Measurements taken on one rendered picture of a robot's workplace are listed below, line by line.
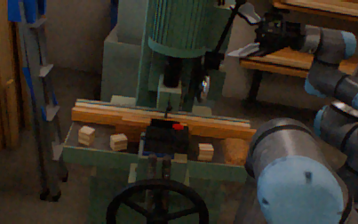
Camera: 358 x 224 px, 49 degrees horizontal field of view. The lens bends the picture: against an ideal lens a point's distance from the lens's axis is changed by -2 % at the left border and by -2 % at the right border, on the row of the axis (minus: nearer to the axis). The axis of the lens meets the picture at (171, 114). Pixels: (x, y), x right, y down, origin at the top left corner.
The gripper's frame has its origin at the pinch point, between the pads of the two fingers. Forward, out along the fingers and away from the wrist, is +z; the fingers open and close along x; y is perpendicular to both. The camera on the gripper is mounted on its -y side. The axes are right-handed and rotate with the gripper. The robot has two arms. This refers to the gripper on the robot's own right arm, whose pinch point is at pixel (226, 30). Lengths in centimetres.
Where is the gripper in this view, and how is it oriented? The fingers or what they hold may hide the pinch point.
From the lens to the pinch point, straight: 113.5
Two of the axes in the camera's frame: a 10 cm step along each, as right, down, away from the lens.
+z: -9.9, -1.2, -0.7
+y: 1.0, -2.7, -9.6
